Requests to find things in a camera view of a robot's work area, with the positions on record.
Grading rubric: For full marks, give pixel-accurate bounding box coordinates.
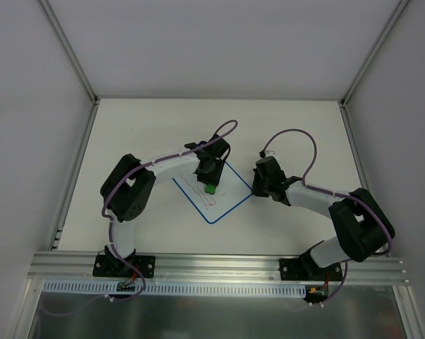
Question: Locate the aluminium corner frame post right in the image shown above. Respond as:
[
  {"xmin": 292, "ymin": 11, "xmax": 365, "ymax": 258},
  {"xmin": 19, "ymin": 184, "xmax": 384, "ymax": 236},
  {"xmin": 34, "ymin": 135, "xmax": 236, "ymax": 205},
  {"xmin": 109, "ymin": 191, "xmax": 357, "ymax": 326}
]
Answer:
[{"xmin": 340, "ymin": 0, "xmax": 410, "ymax": 107}]

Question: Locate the aluminium front rail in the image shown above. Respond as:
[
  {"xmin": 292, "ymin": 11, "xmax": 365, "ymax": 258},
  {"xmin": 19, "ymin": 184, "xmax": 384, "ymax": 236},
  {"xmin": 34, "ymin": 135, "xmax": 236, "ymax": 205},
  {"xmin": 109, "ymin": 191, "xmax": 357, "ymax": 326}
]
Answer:
[{"xmin": 27, "ymin": 251, "xmax": 411, "ymax": 286}]

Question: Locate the white slotted cable duct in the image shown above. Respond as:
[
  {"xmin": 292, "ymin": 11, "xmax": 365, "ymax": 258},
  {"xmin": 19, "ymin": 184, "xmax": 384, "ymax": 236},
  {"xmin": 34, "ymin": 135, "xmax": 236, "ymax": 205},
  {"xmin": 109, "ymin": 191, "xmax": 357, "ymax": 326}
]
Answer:
[{"xmin": 42, "ymin": 280, "xmax": 306, "ymax": 299}]

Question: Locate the aluminium corner frame post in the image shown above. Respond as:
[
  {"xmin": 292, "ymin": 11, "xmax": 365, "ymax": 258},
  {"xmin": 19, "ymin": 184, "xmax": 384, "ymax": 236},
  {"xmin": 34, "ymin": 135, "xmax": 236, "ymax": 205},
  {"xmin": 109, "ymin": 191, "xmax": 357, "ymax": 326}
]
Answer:
[
  {"xmin": 340, "ymin": 0, "xmax": 410, "ymax": 107},
  {"xmin": 37, "ymin": 0, "xmax": 98, "ymax": 105}
]

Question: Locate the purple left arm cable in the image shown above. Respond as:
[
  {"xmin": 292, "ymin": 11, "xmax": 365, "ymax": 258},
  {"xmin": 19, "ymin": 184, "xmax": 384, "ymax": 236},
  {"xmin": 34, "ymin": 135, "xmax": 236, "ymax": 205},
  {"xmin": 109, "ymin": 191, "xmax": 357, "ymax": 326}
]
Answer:
[{"xmin": 37, "ymin": 119, "xmax": 239, "ymax": 317}]

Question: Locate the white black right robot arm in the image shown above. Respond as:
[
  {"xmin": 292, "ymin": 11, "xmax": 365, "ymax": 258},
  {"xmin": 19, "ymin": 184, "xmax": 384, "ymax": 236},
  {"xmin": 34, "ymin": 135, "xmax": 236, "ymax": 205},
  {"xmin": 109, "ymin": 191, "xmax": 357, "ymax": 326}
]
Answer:
[{"xmin": 252, "ymin": 156, "xmax": 395, "ymax": 281}]

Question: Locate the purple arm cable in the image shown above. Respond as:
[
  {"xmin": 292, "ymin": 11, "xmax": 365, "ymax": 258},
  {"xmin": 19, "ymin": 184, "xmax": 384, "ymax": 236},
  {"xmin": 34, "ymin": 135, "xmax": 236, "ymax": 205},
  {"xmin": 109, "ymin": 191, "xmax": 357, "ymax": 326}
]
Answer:
[
  {"xmin": 37, "ymin": 119, "xmax": 239, "ymax": 317},
  {"xmin": 260, "ymin": 127, "xmax": 393, "ymax": 314}
]

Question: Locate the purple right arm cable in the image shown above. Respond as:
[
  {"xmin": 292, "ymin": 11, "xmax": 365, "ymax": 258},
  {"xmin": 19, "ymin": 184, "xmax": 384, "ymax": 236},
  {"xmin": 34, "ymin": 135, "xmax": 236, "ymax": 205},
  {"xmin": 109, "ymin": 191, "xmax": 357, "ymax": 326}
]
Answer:
[{"xmin": 260, "ymin": 127, "xmax": 393, "ymax": 314}]

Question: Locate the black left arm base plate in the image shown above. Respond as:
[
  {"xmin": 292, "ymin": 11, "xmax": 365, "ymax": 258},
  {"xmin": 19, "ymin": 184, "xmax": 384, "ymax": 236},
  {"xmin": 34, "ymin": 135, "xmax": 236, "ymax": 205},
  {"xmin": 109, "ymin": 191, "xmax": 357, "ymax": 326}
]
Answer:
[{"xmin": 92, "ymin": 253, "xmax": 156, "ymax": 278}]

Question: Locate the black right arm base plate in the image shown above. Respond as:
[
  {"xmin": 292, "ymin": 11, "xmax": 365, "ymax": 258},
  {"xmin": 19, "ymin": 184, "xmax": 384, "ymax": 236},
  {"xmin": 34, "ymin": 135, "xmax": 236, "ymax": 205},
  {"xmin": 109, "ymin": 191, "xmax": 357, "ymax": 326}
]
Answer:
[{"xmin": 279, "ymin": 256, "xmax": 343, "ymax": 282}]

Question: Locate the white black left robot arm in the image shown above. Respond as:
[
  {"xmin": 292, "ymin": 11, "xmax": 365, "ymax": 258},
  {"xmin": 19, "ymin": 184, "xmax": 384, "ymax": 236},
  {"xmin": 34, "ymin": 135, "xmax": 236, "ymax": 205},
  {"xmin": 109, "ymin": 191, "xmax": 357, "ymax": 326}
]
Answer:
[{"xmin": 100, "ymin": 134, "xmax": 231, "ymax": 276}]

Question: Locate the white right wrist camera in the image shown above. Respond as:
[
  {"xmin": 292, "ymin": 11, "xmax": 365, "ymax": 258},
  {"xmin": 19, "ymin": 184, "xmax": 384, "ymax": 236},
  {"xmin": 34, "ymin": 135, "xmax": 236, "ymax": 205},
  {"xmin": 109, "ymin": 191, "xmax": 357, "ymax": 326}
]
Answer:
[{"xmin": 259, "ymin": 150, "xmax": 276, "ymax": 158}]

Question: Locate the green whiteboard eraser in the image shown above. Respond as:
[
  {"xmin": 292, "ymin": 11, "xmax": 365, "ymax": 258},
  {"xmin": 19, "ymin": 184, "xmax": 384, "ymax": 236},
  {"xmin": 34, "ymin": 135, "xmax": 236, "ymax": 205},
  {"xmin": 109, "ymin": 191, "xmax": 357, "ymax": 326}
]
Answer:
[{"xmin": 204, "ymin": 184, "xmax": 217, "ymax": 195}]

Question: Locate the blue-framed small whiteboard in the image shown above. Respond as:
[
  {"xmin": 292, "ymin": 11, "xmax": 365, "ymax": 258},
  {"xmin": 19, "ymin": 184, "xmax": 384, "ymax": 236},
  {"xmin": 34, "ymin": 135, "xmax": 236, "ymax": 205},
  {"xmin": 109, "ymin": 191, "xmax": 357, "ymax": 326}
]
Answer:
[{"xmin": 173, "ymin": 162, "xmax": 251, "ymax": 225}]

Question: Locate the aluminium corner frame post left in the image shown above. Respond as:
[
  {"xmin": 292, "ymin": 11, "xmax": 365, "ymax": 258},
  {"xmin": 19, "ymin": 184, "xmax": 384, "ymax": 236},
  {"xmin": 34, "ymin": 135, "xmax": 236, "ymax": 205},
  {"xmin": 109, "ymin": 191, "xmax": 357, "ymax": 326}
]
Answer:
[{"xmin": 37, "ymin": 0, "xmax": 98, "ymax": 105}]

